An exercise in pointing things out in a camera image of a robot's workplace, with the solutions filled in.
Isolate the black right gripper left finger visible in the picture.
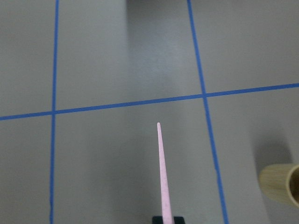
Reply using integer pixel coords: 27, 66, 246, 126
152, 216, 163, 224

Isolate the yellow wooden cup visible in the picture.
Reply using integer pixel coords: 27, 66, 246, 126
259, 163, 299, 208

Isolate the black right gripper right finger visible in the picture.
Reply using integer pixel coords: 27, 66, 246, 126
173, 216, 185, 224

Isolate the pink chopstick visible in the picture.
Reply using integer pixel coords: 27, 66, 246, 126
157, 122, 175, 224

